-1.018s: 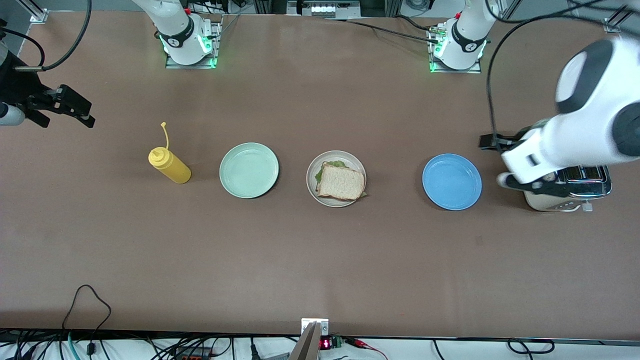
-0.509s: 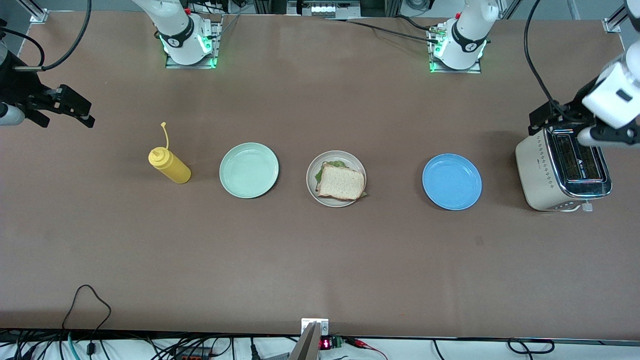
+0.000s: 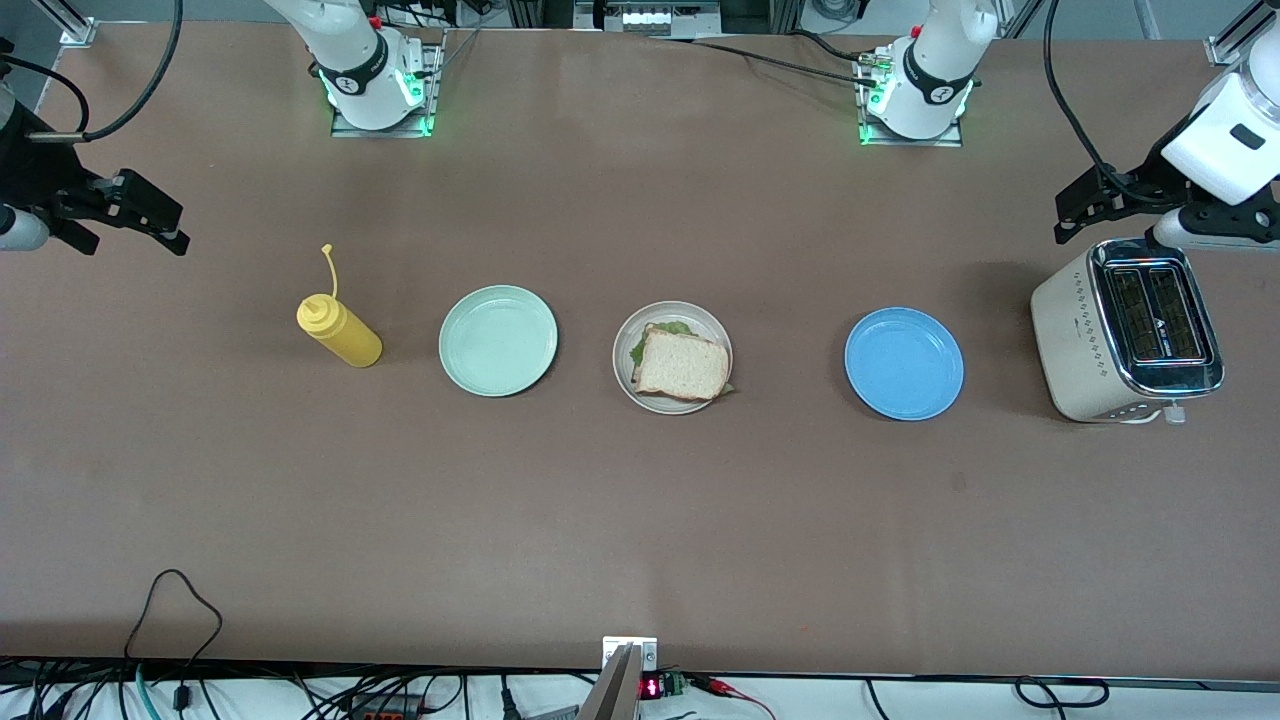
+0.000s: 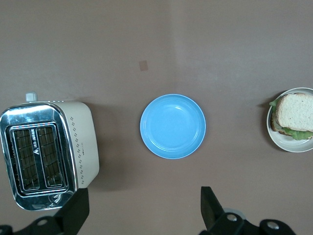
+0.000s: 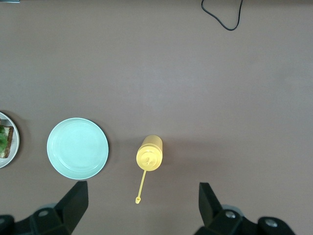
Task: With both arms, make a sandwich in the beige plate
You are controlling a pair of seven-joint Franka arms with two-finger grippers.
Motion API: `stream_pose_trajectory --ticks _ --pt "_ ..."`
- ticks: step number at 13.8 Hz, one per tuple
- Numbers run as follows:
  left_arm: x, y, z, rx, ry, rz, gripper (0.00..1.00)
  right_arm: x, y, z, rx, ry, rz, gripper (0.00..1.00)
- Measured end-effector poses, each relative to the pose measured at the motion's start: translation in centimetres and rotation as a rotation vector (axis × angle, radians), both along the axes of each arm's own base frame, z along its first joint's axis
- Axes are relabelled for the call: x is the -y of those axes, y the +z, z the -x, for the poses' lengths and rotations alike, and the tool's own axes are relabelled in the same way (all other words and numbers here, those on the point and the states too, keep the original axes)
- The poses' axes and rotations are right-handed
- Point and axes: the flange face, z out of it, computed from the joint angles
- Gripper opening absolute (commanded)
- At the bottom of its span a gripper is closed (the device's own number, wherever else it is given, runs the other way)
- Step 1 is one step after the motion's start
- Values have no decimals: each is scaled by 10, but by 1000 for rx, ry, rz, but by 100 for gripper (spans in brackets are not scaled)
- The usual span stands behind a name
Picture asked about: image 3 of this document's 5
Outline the yellow squeeze bottle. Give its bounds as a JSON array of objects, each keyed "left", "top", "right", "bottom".
[{"left": 296, "top": 243, "right": 384, "bottom": 369}]

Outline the green lettuce leaf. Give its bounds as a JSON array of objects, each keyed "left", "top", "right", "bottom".
[{"left": 629, "top": 320, "right": 737, "bottom": 394}]

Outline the blue plate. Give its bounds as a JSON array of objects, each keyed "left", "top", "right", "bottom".
[{"left": 844, "top": 306, "right": 965, "bottom": 422}]

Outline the light green plate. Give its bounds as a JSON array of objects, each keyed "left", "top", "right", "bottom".
[{"left": 438, "top": 285, "right": 559, "bottom": 398}]

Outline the beige plate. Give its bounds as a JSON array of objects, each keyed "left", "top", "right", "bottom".
[{"left": 613, "top": 301, "right": 736, "bottom": 417}]

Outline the beige chrome toaster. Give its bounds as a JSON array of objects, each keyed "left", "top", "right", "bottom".
[{"left": 1030, "top": 237, "right": 1226, "bottom": 428}]

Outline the white power strip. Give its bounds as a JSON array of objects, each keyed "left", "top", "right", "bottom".
[{"left": 575, "top": 0, "right": 723, "bottom": 36}]

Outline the grey metal bar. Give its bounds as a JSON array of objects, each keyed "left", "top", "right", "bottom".
[{"left": 578, "top": 645, "right": 641, "bottom": 720}]

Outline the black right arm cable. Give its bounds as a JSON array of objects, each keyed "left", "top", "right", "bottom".
[
  {"left": 28, "top": 0, "right": 184, "bottom": 144},
  {"left": 0, "top": 53, "right": 93, "bottom": 134}
]

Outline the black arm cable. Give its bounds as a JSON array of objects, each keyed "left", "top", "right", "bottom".
[
  {"left": 0, "top": 53, "right": 93, "bottom": 134},
  {"left": 1043, "top": 0, "right": 1191, "bottom": 209},
  {"left": 28, "top": 0, "right": 184, "bottom": 144}
]

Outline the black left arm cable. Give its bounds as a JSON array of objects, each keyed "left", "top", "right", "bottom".
[{"left": 1043, "top": 0, "right": 1191, "bottom": 209}]

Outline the aluminium frame bracket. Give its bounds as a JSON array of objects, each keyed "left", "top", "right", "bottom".
[
  {"left": 1205, "top": 0, "right": 1280, "bottom": 68},
  {"left": 30, "top": 0, "right": 98, "bottom": 48}
]

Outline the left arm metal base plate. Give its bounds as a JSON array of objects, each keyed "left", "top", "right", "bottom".
[{"left": 855, "top": 45, "right": 964, "bottom": 149}]

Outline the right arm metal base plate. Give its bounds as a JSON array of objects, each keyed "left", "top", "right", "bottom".
[{"left": 330, "top": 28, "right": 446, "bottom": 139}]

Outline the black base cable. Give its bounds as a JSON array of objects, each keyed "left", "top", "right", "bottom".
[{"left": 648, "top": 28, "right": 886, "bottom": 89}]

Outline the black coiled cable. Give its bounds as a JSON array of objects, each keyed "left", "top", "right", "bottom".
[{"left": 1014, "top": 676, "right": 1111, "bottom": 709}]

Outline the thin black looped cable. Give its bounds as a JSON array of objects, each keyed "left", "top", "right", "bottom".
[{"left": 122, "top": 568, "right": 224, "bottom": 713}]

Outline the red clip wire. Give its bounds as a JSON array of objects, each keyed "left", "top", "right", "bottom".
[{"left": 688, "top": 675, "right": 779, "bottom": 720}]

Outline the small metal bracket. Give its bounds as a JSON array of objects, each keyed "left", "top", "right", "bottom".
[{"left": 603, "top": 637, "right": 659, "bottom": 673}]

